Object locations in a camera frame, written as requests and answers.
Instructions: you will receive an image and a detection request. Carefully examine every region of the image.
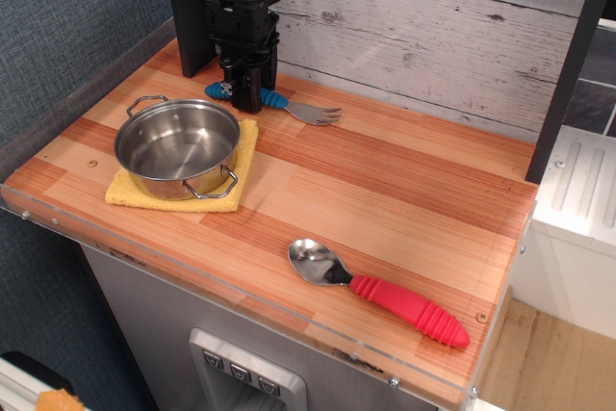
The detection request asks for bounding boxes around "silver dispenser panel with buttons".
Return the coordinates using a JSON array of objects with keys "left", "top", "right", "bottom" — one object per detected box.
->
[{"left": 189, "top": 328, "right": 308, "bottom": 410}]

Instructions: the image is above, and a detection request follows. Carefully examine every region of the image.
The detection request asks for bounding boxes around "clear acrylic edge guard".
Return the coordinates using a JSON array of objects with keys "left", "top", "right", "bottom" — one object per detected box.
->
[{"left": 2, "top": 182, "right": 480, "bottom": 410}]

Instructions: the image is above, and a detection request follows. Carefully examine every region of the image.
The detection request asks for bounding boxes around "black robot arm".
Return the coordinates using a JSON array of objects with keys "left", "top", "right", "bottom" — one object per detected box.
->
[{"left": 205, "top": 0, "right": 280, "bottom": 114}]

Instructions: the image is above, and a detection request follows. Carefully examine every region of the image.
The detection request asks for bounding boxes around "red handled metal spoon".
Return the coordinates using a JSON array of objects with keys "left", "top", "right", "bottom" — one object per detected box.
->
[{"left": 288, "top": 239, "right": 471, "bottom": 348}]

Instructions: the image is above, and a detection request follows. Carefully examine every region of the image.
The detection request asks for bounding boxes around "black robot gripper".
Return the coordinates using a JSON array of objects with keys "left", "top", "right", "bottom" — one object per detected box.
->
[{"left": 205, "top": 0, "right": 278, "bottom": 113}]

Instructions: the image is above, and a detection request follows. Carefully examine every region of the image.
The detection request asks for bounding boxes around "blue handled metal fork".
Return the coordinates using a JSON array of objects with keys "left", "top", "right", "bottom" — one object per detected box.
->
[{"left": 204, "top": 82, "right": 342, "bottom": 126}]

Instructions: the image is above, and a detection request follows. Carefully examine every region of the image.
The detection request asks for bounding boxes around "orange and black object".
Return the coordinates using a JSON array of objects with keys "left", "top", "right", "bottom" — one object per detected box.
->
[{"left": 1, "top": 351, "right": 88, "bottom": 410}]

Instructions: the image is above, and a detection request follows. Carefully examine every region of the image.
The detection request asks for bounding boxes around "white toy sink drainboard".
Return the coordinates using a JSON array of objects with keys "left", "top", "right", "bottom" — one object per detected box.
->
[{"left": 509, "top": 127, "right": 615, "bottom": 338}]

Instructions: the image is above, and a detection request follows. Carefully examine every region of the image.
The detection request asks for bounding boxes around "grey toy fridge cabinet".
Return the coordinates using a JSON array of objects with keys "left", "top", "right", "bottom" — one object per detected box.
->
[{"left": 82, "top": 245, "right": 435, "bottom": 410}]

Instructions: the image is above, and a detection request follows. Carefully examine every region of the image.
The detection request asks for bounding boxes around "yellow folded cloth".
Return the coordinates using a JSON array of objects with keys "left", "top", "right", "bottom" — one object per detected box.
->
[{"left": 105, "top": 118, "right": 259, "bottom": 213}]

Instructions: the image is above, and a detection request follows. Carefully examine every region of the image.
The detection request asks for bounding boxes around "small stainless steel pot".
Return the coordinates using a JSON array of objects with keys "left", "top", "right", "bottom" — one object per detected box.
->
[{"left": 114, "top": 95, "right": 241, "bottom": 200}]

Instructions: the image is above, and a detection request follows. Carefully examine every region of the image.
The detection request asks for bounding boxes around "black right upright post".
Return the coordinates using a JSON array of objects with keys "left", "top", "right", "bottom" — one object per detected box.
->
[{"left": 526, "top": 0, "right": 607, "bottom": 185}]

